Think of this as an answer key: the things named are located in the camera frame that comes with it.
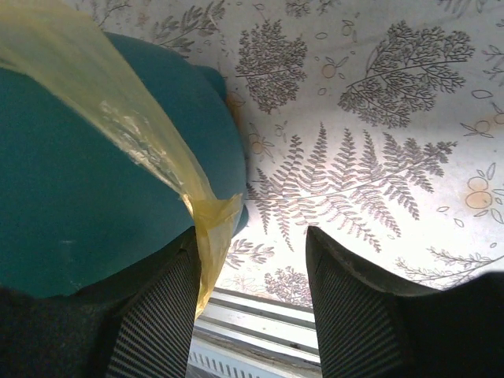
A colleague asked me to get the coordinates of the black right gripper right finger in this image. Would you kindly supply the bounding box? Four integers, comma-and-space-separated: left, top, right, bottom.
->
306, 226, 503, 378

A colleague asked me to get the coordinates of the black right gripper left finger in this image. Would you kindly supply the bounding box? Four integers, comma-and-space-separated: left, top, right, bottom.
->
1, 228, 201, 377

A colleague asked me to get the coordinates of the teal plastic trash bin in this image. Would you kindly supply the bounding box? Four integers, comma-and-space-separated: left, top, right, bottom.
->
1, 34, 246, 298

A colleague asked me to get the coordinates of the yellow plastic trash bag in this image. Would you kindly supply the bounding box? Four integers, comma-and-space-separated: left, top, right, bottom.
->
1, 1, 243, 313

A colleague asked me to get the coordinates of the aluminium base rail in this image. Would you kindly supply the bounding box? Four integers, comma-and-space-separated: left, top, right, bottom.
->
188, 288, 322, 377

